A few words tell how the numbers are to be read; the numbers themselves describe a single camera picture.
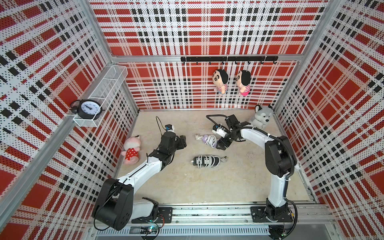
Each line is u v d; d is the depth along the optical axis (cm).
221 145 86
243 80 93
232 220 73
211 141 96
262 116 93
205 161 86
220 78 91
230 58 88
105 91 80
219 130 87
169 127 76
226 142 86
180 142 77
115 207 41
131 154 90
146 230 70
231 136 81
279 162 52
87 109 64
